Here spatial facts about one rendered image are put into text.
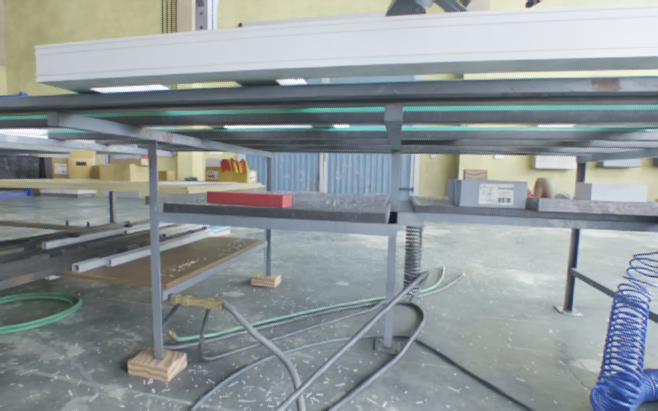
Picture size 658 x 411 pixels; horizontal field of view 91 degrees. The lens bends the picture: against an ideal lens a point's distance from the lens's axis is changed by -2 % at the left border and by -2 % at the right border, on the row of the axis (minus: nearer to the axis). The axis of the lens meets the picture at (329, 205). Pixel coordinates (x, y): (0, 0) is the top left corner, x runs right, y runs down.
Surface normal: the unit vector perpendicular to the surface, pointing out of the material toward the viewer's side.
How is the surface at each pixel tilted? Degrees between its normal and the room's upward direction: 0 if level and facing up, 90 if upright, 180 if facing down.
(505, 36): 90
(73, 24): 90
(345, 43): 90
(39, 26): 90
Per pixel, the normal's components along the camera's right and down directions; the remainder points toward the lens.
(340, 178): -0.21, 0.08
